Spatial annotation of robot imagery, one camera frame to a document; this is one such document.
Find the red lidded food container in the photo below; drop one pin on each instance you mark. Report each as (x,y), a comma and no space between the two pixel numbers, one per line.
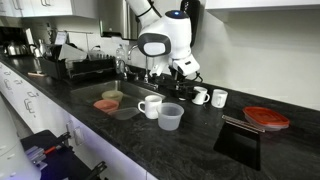
(265,116)

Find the white base cabinets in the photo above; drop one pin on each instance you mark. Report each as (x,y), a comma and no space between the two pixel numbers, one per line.
(43,113)

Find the clear plastic water bottle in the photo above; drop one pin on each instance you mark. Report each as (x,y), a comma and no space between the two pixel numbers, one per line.
(120,55)

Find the cream plastic bowl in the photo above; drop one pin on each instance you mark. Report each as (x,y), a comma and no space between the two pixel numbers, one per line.
(112,95)

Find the small wooden board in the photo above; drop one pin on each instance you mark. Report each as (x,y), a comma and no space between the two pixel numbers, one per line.
(36,74)

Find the steel coffee pot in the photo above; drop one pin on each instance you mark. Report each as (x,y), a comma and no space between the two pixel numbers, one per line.
(39,50)

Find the steel paper towel dispenser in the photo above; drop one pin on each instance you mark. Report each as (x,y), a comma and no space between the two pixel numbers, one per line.
(116,20)

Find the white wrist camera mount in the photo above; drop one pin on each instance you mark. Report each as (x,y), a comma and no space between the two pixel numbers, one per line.
(186,65)

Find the stainless steel sink basin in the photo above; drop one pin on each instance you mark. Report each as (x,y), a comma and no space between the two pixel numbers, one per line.
(133,91)

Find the black wall dispenser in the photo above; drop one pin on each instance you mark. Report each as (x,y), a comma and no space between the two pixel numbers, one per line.
(196,20)

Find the translucent round plastic tub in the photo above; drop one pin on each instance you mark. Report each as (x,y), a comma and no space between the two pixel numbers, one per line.
(170,120)

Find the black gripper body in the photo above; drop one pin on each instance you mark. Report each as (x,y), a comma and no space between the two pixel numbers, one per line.
(176,76)

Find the pink plastic bowl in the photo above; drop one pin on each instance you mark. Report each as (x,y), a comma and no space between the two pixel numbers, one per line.
(106,106)

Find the white plate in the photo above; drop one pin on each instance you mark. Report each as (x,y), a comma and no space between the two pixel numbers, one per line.
(71,52)

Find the black dish rack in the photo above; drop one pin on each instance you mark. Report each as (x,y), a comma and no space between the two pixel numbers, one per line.
(83,68)

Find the white ceramic mug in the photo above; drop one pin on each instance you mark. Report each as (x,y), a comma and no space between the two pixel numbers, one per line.
(152,106)
(202,97)
(219,98)

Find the black tool cart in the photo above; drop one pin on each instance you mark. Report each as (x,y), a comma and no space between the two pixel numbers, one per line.
(63,166)

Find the chrome gooseneck faucet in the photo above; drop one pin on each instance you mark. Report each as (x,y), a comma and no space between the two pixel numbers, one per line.
(146,71)

